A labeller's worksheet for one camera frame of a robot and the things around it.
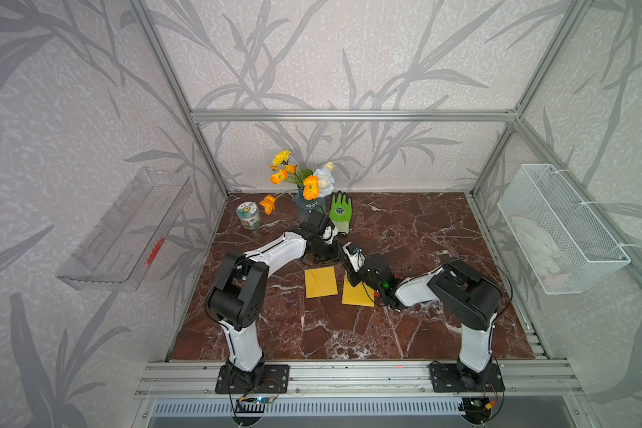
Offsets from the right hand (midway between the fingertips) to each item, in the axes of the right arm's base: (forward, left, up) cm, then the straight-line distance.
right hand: (344, 259), depth 94 cm
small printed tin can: (+20, +38, +4) cm, 43 cm away
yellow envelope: (-6, +9, -5) cm, 12 cm away
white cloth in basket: (-6, -57, +17) cm, 60 cm away
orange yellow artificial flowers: (+7, +8, +30) cm, 32 cm away
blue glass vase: (+19, +15, +7) cm, 25 cm away
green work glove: (+25, +1, -3) cm, 25 cm away
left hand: (-2, 0, +4) cm, 4 cm away
